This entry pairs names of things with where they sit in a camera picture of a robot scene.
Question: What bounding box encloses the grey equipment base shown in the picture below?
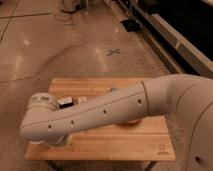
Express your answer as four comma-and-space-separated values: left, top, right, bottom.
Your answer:
60, 0, 88, 13

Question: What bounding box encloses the dark rectangular box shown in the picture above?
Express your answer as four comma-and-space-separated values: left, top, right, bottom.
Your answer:
58, 96, 74, 109

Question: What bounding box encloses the white tube with cap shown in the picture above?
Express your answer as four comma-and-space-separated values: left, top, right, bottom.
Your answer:
78, 96, 87, 104

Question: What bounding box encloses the orange ceramic bowl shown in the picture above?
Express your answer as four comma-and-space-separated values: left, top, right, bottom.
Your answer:
117, 119, 140, 127

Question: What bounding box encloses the black floor plate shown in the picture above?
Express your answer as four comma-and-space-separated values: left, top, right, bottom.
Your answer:
121, 19, 140, 32

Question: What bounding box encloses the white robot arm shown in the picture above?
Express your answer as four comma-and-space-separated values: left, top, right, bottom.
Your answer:
20, 74, 213, 171

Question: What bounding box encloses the long wall cabinet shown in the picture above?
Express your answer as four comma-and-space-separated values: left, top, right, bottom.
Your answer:
116, 0, 213, 78

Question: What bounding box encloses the wooden table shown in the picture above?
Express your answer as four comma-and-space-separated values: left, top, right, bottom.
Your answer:
25, 78, 175, 163

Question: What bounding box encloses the white ceramic cup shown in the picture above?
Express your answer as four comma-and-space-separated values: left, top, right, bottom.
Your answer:
64, 135, 74, 147

